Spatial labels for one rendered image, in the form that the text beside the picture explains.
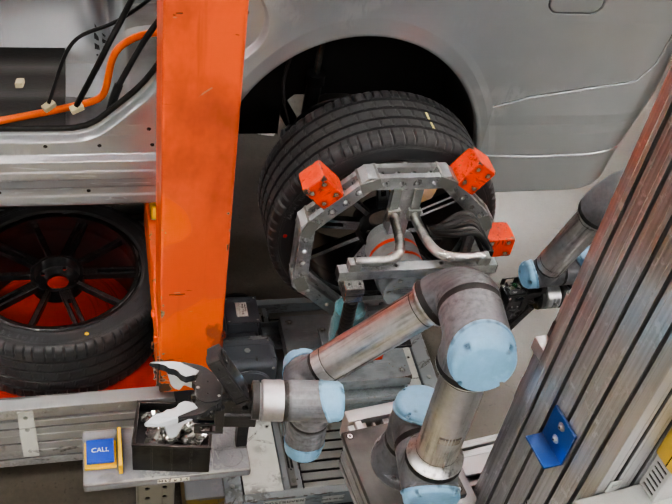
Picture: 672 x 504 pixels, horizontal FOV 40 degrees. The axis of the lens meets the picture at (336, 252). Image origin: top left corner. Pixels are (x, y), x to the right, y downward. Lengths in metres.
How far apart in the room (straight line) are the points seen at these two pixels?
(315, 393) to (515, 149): 1.46
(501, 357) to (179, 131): 0.82
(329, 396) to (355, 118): 1.00
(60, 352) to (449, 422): 1.33
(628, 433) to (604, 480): 0.13
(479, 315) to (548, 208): 2.73
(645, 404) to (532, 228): 2.66
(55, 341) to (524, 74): 1.54
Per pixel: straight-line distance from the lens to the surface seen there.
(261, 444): 3.02
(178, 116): 1.93
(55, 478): 3.06
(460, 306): 1.59
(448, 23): 2.57
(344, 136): 2.42
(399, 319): 1.71
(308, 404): 1.66
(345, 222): 2.57
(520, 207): 4.23
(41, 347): 2.72
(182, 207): 2.08
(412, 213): 2.43
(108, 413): 2.76
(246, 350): 2.82
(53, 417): 2.77
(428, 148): 2.44
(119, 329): 2.75
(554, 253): 2.34
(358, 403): 3.08
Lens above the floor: 2.56
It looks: 43 degrees down
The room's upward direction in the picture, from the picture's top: 11 degrees clockwise
